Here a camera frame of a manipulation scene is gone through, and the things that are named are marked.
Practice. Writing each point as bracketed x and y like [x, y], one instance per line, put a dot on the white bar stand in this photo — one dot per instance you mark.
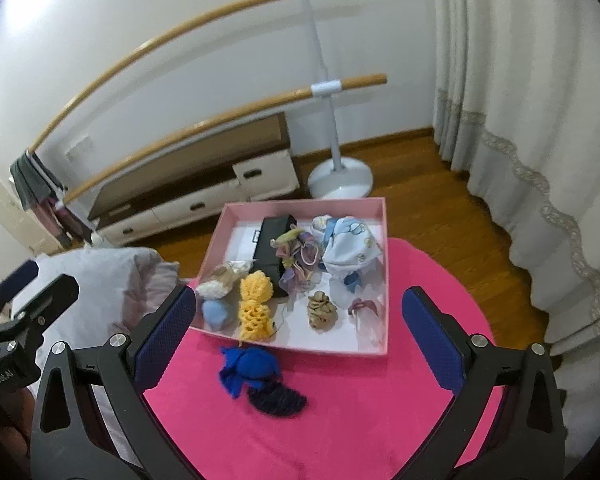
[338, 177]

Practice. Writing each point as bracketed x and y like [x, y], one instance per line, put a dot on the pink cardboard box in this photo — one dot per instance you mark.
[235, 238]

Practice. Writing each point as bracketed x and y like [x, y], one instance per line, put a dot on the grey cushion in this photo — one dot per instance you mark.
[117, 288]

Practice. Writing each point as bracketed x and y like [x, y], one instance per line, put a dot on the beige stocking bundle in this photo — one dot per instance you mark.
[322, 314]

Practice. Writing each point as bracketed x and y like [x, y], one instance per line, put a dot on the yellow crochet fish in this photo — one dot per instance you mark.
[254, 314]

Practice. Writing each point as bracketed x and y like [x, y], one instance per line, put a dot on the lower wooden ballet bar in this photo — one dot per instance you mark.
[313, 91]

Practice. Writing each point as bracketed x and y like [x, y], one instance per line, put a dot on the dark navy crochet item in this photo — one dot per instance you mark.
[275, 399]

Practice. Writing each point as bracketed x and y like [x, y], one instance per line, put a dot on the light blue printed cloth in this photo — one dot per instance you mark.
[349, 248]

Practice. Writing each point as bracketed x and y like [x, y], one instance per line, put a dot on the blue crochet item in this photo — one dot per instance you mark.
[251, 366]

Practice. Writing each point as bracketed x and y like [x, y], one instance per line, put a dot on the white lace-trimmed curtain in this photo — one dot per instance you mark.
[518, 109]

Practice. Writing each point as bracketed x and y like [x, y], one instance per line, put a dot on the light blue soft ball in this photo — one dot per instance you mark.
[216, 313]

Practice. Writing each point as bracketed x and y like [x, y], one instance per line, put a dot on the clear plastic pouch with cord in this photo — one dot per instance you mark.
[368, 323]

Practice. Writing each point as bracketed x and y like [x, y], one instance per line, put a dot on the black rectangular case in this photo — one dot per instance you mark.
[264, 256]

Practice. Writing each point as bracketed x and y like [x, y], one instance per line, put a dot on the person's hand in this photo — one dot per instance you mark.
[16, 417]

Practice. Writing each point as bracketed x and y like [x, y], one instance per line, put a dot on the plastic bag with beige yarn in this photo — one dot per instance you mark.
[220, 281]

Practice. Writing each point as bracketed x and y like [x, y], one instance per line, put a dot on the pink round table cover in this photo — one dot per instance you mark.
[364, 418]

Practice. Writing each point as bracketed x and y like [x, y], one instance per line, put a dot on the wooden ballet bar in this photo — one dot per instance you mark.
[147, 47]
[313, 91]

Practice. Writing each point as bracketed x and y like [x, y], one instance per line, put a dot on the pastel multicolour yarn bundle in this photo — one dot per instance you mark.
[301, 255]

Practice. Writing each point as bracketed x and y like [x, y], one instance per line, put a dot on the brown white tv cabinet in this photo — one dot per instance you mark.
[247, 163]

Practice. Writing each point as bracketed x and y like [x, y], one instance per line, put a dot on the upper wooden ballet bar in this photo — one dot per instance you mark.
[147, 47]

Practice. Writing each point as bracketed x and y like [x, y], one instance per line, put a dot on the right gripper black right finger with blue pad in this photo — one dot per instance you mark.
[504, 420]

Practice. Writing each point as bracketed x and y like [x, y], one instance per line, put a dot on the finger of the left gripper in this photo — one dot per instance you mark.
[17, 281]

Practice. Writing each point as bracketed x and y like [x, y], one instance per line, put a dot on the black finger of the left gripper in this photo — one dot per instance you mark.
[48, 305]

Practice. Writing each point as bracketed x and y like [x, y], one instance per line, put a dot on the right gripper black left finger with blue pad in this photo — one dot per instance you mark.
[69, 437]

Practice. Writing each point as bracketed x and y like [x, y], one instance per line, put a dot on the grey cloth on bar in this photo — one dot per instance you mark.
[33, 182]

